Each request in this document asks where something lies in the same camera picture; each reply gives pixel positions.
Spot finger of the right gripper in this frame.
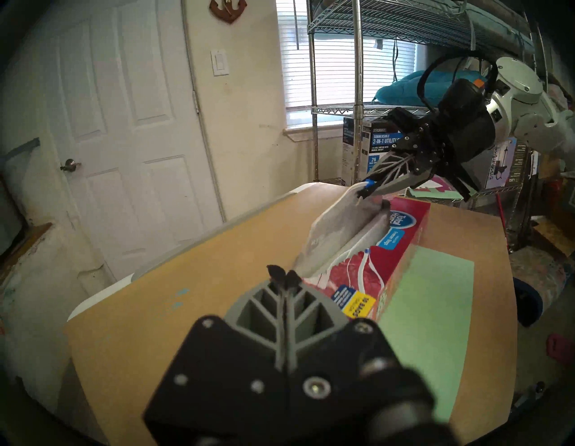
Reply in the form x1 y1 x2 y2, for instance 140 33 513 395
367 107 426 186
357 173 435 201

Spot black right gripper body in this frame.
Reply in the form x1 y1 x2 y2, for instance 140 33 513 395
420 78 497 186

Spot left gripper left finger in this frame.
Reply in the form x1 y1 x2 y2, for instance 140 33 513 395
143 264 288 446

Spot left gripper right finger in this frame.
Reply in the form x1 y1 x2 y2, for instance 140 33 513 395
285 270 405 446

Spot clear ziplock bag blue slider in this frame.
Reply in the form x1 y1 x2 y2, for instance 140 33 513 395
294 178 392 280

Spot red freezer bag box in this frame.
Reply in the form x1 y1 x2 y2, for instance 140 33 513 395
305 196 432 322

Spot green paper sheet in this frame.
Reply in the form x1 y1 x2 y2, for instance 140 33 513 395
407 186 466 201

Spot utility pump cardboard box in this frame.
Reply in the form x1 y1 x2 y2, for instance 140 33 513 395
341 116 529 190

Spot teal cushion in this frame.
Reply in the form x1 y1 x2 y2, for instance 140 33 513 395
374 70 487 107

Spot white window sill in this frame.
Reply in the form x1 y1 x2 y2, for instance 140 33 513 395
283 125 347 143

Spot gray green folded cushion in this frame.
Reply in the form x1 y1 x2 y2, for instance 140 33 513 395
431 0 536 51

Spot brown cardboard table cover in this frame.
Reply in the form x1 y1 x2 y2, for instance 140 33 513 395
65 182 518 446

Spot white window blinds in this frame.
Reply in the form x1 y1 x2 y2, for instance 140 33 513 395
276 0 419 127

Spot light green paper mat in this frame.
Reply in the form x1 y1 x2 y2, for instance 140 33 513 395
377 245 476 424

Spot brown cardboard piece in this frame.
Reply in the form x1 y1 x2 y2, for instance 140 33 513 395
532 216 575 257

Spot floral patterned cushion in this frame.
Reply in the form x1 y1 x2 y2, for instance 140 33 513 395
510 247 572 327

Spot red object on floor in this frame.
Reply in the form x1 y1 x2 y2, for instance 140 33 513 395
546 333 575 366

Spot white panel door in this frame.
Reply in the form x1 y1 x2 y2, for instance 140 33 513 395
27 0 226 289

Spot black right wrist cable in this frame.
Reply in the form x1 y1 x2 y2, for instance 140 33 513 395
416 49 497 114

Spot chrome wire shelf rack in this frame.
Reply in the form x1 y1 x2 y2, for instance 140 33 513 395
305 0 575 253

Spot white light switch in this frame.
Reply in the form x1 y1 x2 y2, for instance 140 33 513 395
211 49 230 76

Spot rusty anchor wall decoration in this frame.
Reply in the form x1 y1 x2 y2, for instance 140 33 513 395
209 0 248 24

